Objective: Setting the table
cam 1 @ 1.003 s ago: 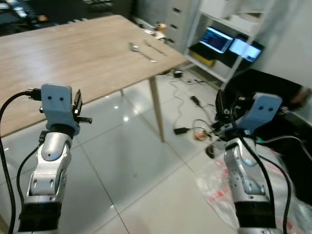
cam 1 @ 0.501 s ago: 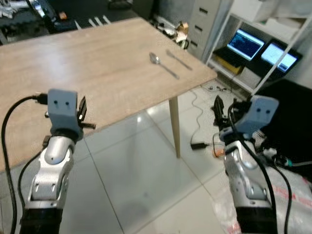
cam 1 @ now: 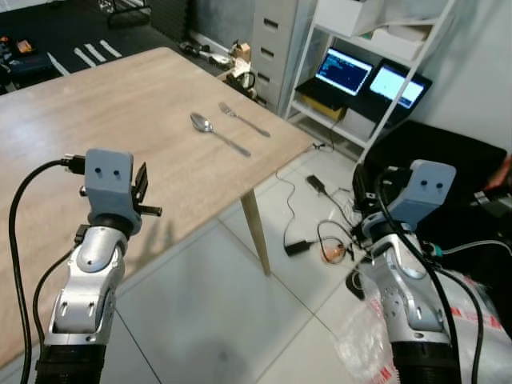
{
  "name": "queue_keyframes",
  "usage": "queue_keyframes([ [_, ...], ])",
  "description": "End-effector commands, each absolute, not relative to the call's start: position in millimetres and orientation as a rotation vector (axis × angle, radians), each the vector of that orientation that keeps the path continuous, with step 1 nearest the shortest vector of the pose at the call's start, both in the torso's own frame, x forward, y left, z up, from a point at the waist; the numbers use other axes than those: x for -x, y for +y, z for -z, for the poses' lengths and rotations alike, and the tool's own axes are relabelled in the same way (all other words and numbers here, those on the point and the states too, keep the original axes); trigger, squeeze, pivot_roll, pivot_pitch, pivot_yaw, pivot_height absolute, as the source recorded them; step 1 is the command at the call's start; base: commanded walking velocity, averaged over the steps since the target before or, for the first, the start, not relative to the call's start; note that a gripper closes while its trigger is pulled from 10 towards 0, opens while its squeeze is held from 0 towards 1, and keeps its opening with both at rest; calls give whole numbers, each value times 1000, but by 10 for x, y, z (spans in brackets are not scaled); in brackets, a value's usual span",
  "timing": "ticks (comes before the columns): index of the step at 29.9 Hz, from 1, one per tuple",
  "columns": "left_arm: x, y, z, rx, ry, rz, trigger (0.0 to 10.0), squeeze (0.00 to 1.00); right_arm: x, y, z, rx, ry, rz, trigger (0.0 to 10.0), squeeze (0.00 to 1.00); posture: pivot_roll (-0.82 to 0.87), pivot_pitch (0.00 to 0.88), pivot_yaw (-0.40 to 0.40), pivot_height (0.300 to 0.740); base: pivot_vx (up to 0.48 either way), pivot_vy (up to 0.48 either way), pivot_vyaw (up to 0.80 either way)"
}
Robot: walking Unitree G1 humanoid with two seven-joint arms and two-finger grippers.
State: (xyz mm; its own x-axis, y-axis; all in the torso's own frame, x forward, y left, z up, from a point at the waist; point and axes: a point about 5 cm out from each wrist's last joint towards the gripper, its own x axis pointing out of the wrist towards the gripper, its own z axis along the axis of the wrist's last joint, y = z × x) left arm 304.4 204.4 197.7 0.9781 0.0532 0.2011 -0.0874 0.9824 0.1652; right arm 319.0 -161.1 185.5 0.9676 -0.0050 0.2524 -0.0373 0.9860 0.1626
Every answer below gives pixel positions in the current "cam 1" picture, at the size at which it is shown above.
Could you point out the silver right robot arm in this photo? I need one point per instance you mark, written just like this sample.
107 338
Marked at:
404 296

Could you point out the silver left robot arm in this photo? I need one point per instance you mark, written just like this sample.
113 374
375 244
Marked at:
84 280

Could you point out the black power adapter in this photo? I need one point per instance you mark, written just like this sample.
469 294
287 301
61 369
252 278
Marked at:
298 247
316 184

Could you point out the light wooden table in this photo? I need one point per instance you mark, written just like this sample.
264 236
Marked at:
120 112

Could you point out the silver metal spoon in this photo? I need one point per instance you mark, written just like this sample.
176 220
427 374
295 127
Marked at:
202 122

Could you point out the yellow box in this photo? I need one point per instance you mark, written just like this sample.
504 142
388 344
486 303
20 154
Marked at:
333 110

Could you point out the large black bag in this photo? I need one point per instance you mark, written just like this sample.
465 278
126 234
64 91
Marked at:
448 148

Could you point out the red and black armrest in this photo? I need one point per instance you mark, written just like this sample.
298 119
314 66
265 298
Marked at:
500 176

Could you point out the laptop with bright blue screen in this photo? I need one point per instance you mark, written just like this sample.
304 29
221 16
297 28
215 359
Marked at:
396 84

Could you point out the laptop with dark terminal screen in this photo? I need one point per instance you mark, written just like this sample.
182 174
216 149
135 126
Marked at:
342 70

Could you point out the silver metal fork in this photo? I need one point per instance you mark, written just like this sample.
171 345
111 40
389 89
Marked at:
248 124

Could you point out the white metal shelf rack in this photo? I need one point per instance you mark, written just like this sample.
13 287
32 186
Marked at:
404 72

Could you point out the white shallow tray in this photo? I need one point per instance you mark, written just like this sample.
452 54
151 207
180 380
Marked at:
404 42

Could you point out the grey drawer cabinet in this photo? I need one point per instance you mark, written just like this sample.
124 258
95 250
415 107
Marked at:
276 48

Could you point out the white storage bin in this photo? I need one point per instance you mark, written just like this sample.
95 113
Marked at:
348 14

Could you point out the clear plastic bag red tape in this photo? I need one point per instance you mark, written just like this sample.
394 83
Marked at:
488 352

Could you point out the black floor mat white stripes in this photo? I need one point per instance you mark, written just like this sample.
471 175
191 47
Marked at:
48 24

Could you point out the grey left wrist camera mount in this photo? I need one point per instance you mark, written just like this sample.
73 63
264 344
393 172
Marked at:
108 180

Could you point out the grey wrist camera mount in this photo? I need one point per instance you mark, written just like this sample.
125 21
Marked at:
108 180
424 188

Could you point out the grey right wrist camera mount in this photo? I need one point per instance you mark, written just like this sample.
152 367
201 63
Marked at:
424 188

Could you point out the light wooden frame object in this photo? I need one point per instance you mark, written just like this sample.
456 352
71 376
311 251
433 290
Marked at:
240 58

